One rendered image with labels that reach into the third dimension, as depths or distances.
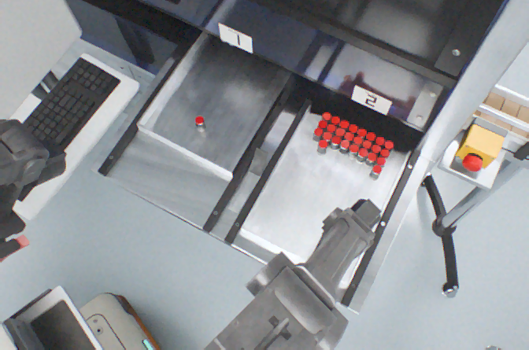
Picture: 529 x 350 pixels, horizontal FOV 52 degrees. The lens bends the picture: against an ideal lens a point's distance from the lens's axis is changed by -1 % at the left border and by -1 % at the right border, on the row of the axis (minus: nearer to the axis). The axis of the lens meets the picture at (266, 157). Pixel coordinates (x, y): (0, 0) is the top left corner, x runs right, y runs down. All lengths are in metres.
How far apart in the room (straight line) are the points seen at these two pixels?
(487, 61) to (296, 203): 0.52
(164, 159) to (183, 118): 0.11
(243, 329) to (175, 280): 1.59
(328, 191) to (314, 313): 0.71
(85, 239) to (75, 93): 0.88
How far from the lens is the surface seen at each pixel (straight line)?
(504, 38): 0.93
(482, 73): 1.00
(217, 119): 1.32
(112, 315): 1.87
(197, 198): 1.25
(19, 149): 0.83
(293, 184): 1.25
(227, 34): 1.27
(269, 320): 0.55
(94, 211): 2.26
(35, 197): 1.44
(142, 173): 1.30
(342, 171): 1.27
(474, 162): 1.21
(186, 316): 2.10
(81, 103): 1.48
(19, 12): 1.42
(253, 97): 1.34
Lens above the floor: 2.06
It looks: 68 degrees down
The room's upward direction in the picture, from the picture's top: 1 degrees counter-clockwise
